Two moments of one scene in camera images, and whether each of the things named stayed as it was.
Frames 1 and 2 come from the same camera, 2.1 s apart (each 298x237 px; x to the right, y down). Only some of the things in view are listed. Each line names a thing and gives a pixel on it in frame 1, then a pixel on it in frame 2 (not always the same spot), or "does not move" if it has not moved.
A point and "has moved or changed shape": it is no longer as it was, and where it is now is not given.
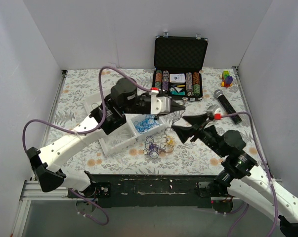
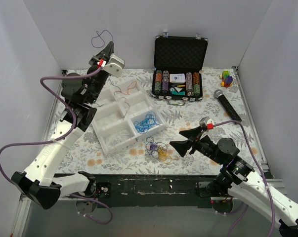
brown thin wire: (180, 117) has moved or changed shape
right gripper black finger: (185, 133) to (182, 146)
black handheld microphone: (219, 94) does not move
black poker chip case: (178, 62) does not move
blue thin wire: (143, 126) does not move
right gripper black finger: (197, 119) to (193, 132)
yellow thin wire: (170, 141) to (163, 156)
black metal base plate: (146, 190) does not move
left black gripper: (147, 104) to (98, 61)
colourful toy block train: (227, 79) does not move
